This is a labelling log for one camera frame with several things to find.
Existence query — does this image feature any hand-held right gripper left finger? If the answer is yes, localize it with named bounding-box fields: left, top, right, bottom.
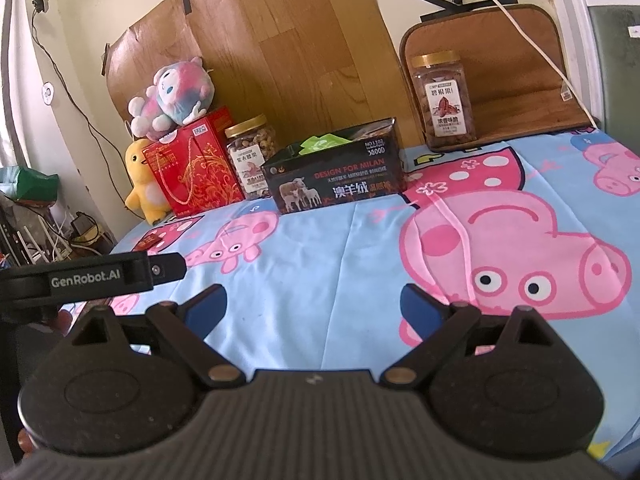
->
left=70, top=283, right=246, bottom=390

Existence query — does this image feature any green packet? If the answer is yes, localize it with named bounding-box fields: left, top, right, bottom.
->
left=298, top=132, right=347, bottom=156

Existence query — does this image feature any white router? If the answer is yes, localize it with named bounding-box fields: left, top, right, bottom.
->
left=14, top=209, right=68, bottom=267

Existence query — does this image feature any black wall cable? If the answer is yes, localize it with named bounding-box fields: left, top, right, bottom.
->
left=29, top=0, right=128, bottom=133

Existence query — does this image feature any white power cable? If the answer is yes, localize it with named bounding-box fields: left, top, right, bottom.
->
left=449, top=0, right=601, bottom=128

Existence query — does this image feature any nut jar with white label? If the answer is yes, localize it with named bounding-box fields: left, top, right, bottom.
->
left=223, top=114, right=279, bottom=202

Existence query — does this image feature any brown seat cushion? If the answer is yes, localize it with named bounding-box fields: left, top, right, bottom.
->
left=398, top=3, right=602, bottom=149

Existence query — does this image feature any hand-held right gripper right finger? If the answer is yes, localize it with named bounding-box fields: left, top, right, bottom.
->
left=382, top=283, right=557, bottom=390

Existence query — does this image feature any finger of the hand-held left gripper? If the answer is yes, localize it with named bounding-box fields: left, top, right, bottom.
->
left=146, top=253, right=187, bottom=283

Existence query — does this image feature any nut jar with red label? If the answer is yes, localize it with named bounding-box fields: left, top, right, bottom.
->
left=410, top=51, right=479, bottom=151

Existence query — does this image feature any pink plush toy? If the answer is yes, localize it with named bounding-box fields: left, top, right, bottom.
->
left=127, top=56, right=217, bottom=142

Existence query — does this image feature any cartoon pig printed bedsheet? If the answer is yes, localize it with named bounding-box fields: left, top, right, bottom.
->
left=107, top=127, right=640, bottom=463

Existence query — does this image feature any black printed cardboard box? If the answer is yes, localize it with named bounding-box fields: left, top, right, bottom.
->
left=262, top=117, right=407, bottom=216

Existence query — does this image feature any green bag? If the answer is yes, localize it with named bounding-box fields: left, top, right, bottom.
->
left=0, top=165, right=62, bottom=207

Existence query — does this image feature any yellow plush duck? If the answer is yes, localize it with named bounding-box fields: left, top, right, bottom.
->
left=123, top=137, right=174, bottom=226

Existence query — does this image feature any wooden board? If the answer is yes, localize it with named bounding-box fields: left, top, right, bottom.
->
left=106, top=0, right=418, bottom=163

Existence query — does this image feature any red gift box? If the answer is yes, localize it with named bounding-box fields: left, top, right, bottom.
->
left=142, top=106, right=246, bottom=219

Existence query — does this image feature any green window frame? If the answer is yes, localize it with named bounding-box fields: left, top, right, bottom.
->
left=570, top=0, right=640, bottom=153

